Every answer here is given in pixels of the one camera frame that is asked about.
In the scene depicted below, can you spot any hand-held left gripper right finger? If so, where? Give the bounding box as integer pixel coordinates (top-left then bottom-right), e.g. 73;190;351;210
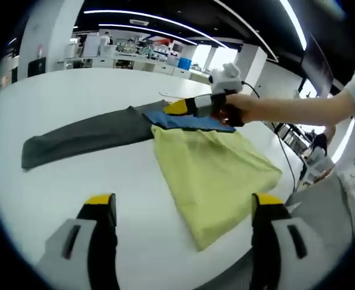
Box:
249;193;332;290

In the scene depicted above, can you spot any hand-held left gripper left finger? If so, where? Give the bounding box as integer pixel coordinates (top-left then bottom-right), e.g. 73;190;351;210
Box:
35;193;120;290

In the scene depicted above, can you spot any yellow blue black garment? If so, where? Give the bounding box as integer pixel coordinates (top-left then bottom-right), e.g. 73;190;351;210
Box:
22;101;283;252

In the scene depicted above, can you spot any person's right hand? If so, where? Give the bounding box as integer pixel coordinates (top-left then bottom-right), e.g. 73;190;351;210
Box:
213;92;258;127

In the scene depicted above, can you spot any white ceiling light strip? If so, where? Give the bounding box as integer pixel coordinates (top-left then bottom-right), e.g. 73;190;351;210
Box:
278;0;307;51
129;24;198;46
83;8;229;49
212;0;280;63

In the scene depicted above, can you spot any long white lab workbench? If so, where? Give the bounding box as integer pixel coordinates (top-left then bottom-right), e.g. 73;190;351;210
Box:
56;56;211;81

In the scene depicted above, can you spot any black metal stand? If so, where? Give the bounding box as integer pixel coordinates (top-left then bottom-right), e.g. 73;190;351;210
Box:
272;120;305;152

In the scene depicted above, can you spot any large black screen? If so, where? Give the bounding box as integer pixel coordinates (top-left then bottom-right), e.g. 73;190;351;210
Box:
301;33;344;91

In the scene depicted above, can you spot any black box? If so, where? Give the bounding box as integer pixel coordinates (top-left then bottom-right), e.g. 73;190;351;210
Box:
27;56;47;78

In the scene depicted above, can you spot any white square pillar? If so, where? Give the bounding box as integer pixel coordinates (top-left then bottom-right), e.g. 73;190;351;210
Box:
17;0;85;81

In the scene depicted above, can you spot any black cable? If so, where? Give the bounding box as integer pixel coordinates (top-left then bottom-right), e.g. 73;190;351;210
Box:
240;80;302;194

